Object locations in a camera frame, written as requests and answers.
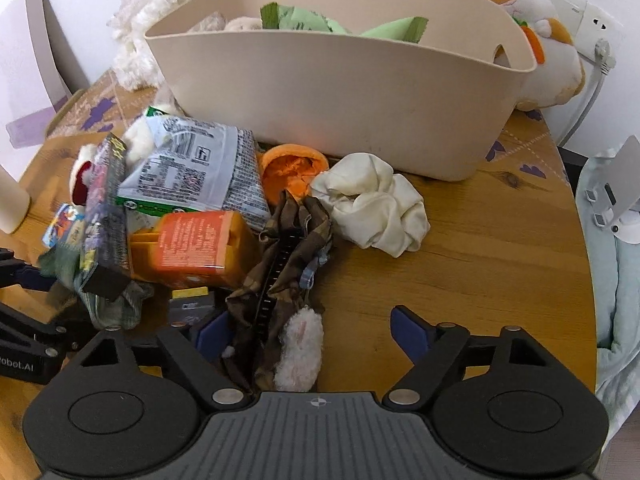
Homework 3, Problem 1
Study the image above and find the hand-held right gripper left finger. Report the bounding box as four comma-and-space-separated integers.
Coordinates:
79, 309, 253, 407

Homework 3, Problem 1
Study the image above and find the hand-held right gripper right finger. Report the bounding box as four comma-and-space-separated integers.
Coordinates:
383, 304, 549, 409

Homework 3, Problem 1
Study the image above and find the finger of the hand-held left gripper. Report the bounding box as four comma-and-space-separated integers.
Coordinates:
0, 300, 99, 357
0, 247, 54, 293

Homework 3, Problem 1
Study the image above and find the colourful cartoon packet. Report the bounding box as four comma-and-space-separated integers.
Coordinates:
42, 202, 86, 251

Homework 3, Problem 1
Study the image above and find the green sock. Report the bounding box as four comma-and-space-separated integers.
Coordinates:
37, 249, 154, 331

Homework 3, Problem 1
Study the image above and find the orange box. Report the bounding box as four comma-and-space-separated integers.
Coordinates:
128, 209, 261, 289

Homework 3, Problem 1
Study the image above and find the camouflage cloth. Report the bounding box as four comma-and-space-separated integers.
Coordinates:
220, 189, 334, 391

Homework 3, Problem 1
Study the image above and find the white plush with red hat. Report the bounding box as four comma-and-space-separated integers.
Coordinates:
68, 118, 156, 209

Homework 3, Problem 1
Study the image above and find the silver snack packet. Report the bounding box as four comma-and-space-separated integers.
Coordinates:
115, 105, 274, 231

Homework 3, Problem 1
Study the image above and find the beige plastic basket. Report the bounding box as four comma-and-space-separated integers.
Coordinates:
144, 0, 539, 182

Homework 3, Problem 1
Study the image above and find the wooden desktop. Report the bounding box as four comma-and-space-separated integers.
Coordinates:
0, 67, 601, 480

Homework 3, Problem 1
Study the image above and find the small grey yellow box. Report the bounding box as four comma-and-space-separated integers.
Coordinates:
167, 287, 216, 329

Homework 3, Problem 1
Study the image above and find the white bottle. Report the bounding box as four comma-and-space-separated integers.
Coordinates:
0, 164, 32, 235

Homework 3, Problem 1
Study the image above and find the small white fluffy plush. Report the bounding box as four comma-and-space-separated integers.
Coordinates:
273, 308, 325, 392

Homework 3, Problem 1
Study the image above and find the black comb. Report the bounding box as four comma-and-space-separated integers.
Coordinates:
252, 227, 301, 341

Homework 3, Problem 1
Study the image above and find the crumpled white cloth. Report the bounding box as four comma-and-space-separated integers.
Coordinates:
309, 152, 431, 257

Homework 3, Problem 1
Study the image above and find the orange plush piece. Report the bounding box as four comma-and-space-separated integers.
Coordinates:
259, 143, 329, 206

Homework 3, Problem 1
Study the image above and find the brown mat with purple hearts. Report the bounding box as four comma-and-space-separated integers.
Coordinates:
44, 67, 569, 194

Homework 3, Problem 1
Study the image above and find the white cardboard panel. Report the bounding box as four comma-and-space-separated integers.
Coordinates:
0, 0, 91, 181

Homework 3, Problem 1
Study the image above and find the light blue blanket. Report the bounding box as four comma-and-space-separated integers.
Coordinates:
574, 154, 640, 416

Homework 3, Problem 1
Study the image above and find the white fluffy lamb plush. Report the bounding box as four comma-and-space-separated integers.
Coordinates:
107, 0, 212, 94

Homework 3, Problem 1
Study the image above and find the orange hamster plush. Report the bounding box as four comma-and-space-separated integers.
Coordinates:
467, 0, 586, 112

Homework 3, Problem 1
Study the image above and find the beige plush toy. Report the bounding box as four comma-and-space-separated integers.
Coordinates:
187, 10, 264, 34

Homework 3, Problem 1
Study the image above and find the light green snack packet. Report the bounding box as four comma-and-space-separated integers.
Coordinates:
259, 2, 431, 44

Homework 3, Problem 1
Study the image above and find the light blue cloth strap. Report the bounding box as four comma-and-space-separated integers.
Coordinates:
298, 244, 332, 291

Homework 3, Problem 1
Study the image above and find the white plug with cable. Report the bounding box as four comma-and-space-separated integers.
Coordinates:
555, 39, 617, 147

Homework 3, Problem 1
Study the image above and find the white wall socket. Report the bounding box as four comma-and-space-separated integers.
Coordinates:
537, 0, 619, 69

